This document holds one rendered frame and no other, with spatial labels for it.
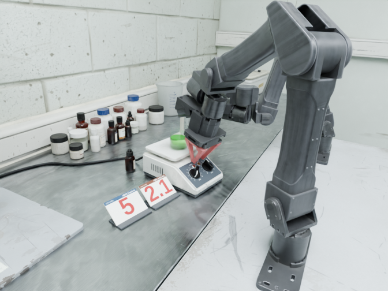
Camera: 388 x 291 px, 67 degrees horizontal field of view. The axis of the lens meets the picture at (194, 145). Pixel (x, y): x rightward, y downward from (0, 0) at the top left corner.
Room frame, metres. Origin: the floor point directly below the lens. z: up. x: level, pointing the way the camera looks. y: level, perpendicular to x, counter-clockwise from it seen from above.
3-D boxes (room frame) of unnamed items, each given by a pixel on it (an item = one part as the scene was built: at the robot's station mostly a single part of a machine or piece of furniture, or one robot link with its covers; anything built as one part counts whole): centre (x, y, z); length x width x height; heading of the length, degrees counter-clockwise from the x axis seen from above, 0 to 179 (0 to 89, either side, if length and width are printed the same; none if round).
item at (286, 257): (0.45, -0.19, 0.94); 0.20 x 0.07 x 0.08; 153
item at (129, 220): (0.56, 0.14, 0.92); 0.09 x 0.06 x 0.04; 141
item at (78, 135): (0.92, 0.39, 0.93); 0.06 x 0.06 x 0.07
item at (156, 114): (1.25, 0.17, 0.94); 0.07 x 0.07 x 0.07
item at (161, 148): (0.77, 0.06, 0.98); 0.12 x 0.12 x 0.01; 53
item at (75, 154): (0.86, 0.38, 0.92); 0.04 x 0.04 x 0.04
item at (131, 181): (0.70, 0.16, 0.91); 0.06 x 0.06 x 0.02
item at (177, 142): (0.76, 0.04, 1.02); 0.06 x 0.05 x 0.08; 179
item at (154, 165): (0.76, 0.04, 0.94); 0.22 x 0.13 x 0.08; 52
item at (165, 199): (0.64, 0.08, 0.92); 0.09 x 0.06 x 0.04; 141
